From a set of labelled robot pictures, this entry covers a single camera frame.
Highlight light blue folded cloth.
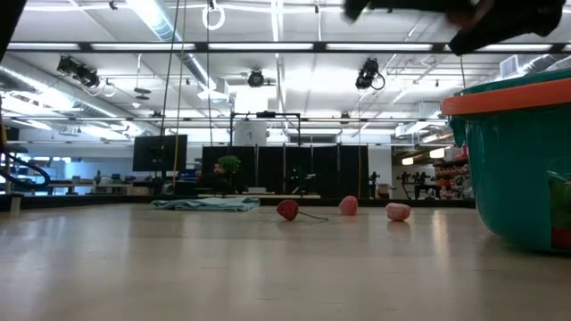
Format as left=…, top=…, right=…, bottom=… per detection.
left=150, top=196, right=261, bottom=213

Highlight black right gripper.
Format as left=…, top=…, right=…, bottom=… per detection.
left=343, top=0, right=567, bottom=57

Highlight black hanging spotlight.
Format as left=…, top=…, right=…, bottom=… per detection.
left=56, top=55, right=102, bottom=89
left=247, top=69, right=266, bottom=89
left=355, top=57, right=385, bottom=92

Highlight thin black hanging cord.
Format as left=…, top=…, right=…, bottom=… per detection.
left=159, top=0, right=181, bottom=193

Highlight white hanging cable ring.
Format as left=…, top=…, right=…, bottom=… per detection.
left=202, top=2, right=227, bottom=31

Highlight red cherry with stem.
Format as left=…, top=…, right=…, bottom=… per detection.
left=276, top=199, right=330, bottom=223

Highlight black television screen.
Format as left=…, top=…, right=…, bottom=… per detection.
left=132, top=134, right=189, bottom=173

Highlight black partition wall panels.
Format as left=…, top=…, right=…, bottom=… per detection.
left=201, top=143, right=370, bottom=199

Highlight small green potted tree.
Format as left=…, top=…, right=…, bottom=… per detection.
left=217, top=154, right=243, bottom=195

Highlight black curved hose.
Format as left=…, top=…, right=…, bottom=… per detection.
left=0, top=150, right=52, bottom=189

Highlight silver ceiling air duct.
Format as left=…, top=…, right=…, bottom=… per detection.
left=124, top=0, right=216, bottom=90

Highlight teal basket with orange rim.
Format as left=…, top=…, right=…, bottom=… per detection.
left=440, top=69, right=571, bottom=255

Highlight small pink fruit piece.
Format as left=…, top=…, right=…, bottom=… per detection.
left=337, top=194, right=360, bottom=218
left=385, top=202, right=412, bottom=223

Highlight shelf with colourful goods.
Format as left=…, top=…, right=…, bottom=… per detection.
left=434, top=151, right=475, bottom=200

